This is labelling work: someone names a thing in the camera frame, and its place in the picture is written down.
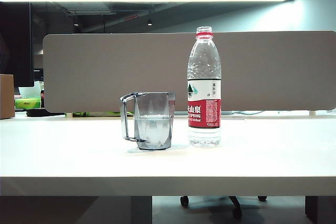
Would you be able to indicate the black computer monitor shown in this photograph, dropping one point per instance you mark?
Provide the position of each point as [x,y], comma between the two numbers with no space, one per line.
[15,43]

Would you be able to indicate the clear water bottle red label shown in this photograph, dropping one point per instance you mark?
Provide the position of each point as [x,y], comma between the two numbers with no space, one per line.
[204,90]

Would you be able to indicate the green and white container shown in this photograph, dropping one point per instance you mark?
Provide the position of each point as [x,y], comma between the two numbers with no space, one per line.
[30,90]

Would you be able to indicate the grey-brown desk partition panel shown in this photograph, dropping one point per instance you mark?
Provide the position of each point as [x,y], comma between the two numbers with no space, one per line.
[105,64]

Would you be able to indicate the grey table leg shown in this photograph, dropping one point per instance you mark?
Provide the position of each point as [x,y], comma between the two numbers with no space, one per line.
[141,209]

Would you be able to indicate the green packaging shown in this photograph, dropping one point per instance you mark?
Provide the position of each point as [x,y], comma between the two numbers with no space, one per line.
[99,113]

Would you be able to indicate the brown cardboard box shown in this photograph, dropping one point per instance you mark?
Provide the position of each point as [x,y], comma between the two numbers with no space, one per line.
[6,95]

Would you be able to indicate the dark table leg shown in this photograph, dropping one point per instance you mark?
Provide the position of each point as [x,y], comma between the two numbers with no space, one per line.
[320,209]

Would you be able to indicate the black office chair base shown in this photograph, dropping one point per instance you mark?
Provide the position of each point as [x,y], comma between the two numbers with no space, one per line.
[235,204]

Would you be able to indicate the clear grey plastic mug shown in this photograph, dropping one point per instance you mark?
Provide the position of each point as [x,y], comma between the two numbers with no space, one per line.
[155,129]

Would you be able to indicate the green tissue box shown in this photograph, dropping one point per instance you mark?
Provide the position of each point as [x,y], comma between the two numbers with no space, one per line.
[27,103]

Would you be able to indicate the cola bottle with red cap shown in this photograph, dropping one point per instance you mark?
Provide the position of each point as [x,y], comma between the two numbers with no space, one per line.
[42,99]

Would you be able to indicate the small ceiling spot lamp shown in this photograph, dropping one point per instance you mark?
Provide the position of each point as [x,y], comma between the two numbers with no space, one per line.
[149,23]

